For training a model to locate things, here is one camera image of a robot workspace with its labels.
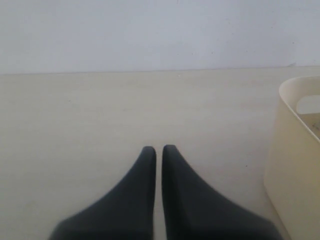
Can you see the cream plastic bin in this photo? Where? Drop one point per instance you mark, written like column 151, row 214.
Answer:
column 292, row 172

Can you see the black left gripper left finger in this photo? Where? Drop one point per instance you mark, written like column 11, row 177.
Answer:
column 126, row 212

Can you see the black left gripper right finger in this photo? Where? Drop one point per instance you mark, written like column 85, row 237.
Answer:
column 193, row 210

